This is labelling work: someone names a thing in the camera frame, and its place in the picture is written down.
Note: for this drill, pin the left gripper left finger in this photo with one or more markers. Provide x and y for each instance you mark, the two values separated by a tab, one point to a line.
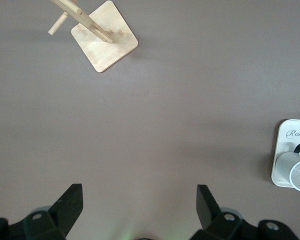
65	212

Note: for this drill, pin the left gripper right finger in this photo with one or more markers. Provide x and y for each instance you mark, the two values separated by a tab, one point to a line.
207	210

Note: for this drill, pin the wooden cup rack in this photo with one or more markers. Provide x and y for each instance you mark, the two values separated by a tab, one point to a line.
107	50

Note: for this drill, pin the white rabbit print tray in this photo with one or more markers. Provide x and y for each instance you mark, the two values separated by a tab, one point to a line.
285	140

